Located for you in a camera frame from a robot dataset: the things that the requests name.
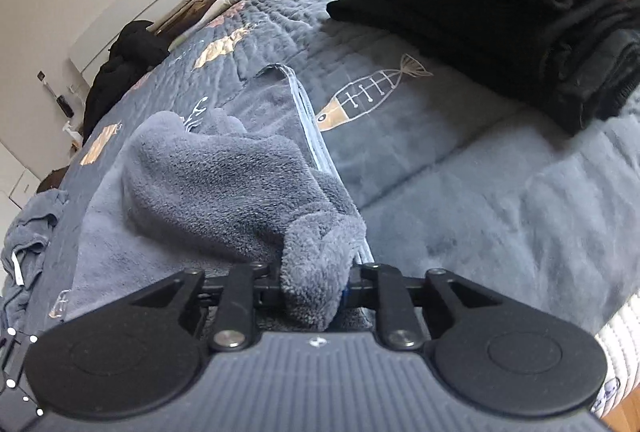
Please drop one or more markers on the black garment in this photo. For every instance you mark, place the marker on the black garment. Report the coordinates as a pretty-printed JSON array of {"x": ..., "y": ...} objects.
[{"x": 475, "y": 42}]

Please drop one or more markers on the blue-grey quilted fish-print bedspread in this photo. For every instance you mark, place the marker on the blue-grey quilted fish-print bedspread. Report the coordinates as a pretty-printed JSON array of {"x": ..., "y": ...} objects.
[{"x": 400, "y": 122}]

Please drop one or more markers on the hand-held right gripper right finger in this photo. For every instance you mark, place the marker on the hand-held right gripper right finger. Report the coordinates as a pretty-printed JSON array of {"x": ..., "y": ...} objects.
[{"x": 347, "y": 294}]

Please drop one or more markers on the white wardrobe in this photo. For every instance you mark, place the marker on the white wardrobe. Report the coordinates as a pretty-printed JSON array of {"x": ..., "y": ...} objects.
[{"x": 17, "y": 182}]

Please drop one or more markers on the black padded jacket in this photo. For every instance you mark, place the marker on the black padded jacket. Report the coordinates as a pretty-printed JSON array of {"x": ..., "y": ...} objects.
[{"x": 125, "y": 67}]

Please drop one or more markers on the white paper garment tag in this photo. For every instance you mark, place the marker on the white paper garment tag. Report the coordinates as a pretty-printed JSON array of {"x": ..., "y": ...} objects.
[{"x": 17, "y": 269}]

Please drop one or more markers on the brown folded blanket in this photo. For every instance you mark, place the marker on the brown folded blanket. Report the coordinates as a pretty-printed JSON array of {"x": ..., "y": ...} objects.
[{"x": 200, "y": 0}]

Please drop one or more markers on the white nightstand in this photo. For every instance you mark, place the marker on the white nightstand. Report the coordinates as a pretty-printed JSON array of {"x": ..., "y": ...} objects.
[{"x": 77, "y": 145}]

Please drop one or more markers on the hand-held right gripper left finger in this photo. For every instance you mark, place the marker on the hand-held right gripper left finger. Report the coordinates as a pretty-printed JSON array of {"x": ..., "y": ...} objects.
[{"x": 272, "y": 294}]

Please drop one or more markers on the white printed bed sheet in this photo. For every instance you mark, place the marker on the white printed bed sheet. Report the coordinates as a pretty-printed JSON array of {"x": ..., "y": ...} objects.
[{"x": 606, "y": 392}]

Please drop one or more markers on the blue-grey fleece pajama top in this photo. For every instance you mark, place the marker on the blue-grey fleece pajama top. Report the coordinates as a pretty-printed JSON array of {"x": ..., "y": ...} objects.
[{"x": 30, "y": 232}]

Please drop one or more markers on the white spray bottle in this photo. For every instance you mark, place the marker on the white spray bottle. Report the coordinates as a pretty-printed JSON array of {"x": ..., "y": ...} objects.
[{"x": 72, "y": 129}]

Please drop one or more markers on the white mattress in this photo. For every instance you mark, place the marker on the white mattress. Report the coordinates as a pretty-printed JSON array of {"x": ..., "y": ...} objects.
[{"x": 622, "y": 342}]

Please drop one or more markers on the black hairbrush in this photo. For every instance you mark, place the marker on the black hairbrush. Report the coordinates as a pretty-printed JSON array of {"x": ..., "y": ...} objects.
[{"x": 66, "y": 106}]

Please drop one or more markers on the brown padded jacket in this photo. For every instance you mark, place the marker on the brown padded jacket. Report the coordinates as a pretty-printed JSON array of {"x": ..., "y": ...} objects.
[{"x": 52, "y": 182}]

